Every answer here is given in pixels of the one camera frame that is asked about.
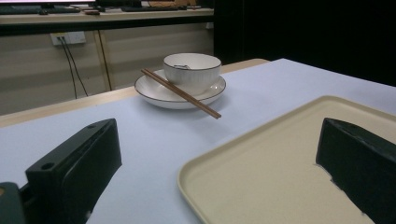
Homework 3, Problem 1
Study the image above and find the beige plastic tray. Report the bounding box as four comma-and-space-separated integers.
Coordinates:
177, 95, 396, 224

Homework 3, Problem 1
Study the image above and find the light wooden desk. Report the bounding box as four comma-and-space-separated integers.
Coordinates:
0, 7, 215, 35

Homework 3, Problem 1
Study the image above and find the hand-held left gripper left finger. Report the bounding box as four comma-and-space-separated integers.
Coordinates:
25, 118, 123, 224

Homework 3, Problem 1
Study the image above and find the computer monitor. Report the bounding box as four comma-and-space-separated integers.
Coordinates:
0, 0, 96, 6

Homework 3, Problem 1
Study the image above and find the white plate dark rim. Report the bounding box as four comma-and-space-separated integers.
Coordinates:
134, 68, 227, 110

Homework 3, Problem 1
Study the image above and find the black keyboard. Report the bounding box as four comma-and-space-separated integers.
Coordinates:
0, 5, 81, 16
120, 5, 188, 13

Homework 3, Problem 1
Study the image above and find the black power cable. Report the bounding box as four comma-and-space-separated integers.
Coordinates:
59, 36, 78, 100
63, 36, 90, 97

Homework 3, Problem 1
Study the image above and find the pale blue table mat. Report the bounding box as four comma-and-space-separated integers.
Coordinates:
0, 58, 396, 224

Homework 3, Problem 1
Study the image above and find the brown wooden chopstick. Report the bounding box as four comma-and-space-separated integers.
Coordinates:
140, 69, 220, 120
143, 68, 222, 119

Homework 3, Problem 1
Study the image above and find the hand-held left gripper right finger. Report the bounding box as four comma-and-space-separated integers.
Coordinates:
316, 117, 396, 224

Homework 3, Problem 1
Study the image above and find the white ribbed bowl dark rim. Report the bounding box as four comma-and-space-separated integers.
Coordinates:
163, 52, 222, 96

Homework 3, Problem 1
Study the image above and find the white wall power outlet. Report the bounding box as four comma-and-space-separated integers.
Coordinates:
49, 31, 87, 47

